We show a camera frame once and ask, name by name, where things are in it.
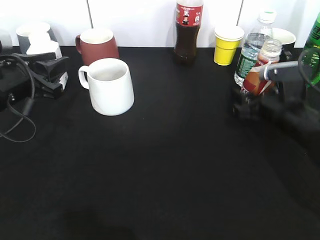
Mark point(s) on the white purple yogurt bottle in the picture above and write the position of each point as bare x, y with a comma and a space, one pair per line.
40, 43

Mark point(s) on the white ceramic mug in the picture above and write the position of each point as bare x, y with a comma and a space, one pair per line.
110, 86

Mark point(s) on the grey ceramic mug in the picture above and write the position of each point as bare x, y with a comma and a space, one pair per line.
25, 29

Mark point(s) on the brown coffee drink bottle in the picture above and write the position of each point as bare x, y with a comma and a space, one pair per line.
269, 54

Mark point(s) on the dark red ceramic mug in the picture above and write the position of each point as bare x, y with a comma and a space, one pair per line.
96, 44

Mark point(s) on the yellow paper cup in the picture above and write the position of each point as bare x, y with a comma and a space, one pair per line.
228, 38

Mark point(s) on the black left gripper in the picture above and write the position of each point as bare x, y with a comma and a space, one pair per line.
17, 81

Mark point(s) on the black ceramic mug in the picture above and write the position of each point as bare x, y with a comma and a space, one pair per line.
288, 40

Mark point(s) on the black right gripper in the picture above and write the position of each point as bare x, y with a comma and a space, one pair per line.
285, 106

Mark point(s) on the cola bottle red label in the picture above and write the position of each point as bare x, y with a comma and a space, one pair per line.
188, 18

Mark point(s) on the green sprite bottle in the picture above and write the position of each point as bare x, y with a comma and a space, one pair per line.
313, 57

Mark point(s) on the clear water bottle green label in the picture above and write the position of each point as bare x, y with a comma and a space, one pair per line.
254, 40

